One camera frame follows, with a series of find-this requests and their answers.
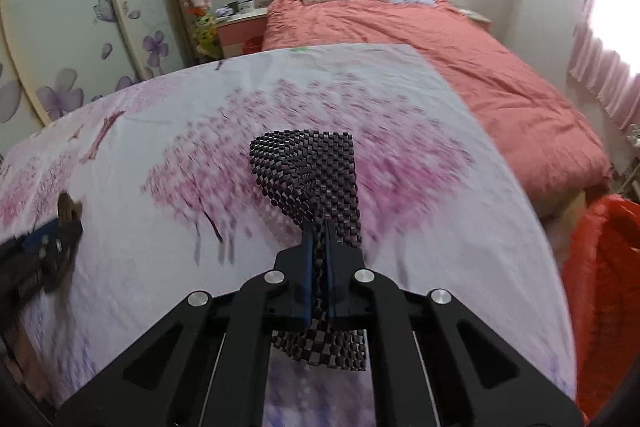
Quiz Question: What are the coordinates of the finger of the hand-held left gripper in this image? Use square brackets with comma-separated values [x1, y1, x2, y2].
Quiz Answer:
[20, 216, 84, 294]

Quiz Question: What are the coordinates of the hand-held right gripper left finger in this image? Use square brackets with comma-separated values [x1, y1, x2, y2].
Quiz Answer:
[55, 228, 321, 427]

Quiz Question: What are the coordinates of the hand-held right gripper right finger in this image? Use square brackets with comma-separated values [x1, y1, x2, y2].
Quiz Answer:
[322, 222, 584, 427]

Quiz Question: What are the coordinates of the small brown object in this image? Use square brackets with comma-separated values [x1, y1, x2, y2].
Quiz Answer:
[56, 193, 84, 228]

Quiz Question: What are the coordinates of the dark checkered cloth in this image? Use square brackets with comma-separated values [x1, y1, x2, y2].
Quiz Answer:
[249, 131, 372, 373]

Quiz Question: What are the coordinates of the orange basket with red bag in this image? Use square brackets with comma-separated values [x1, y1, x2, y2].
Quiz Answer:
[560, 194, 640, 423]

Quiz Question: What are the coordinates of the glass sliding-door wardrobe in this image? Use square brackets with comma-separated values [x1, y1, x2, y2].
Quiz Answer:
[0, 0, 194, 148]

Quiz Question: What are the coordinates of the bed with pink duvet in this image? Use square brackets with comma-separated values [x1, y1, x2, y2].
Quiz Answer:
[261, 0, 614, 218]

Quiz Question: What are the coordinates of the pink and white nightstand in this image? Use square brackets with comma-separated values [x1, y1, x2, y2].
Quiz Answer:
[215, 7, 271, 58]
[450, 4, 494, 26]

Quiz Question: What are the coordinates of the hanging column of plush toys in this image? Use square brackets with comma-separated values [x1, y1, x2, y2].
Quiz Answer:
[175, 0, 224, 64]

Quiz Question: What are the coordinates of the pink curtain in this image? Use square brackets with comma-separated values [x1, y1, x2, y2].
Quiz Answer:
[567, 0, 640, 130]

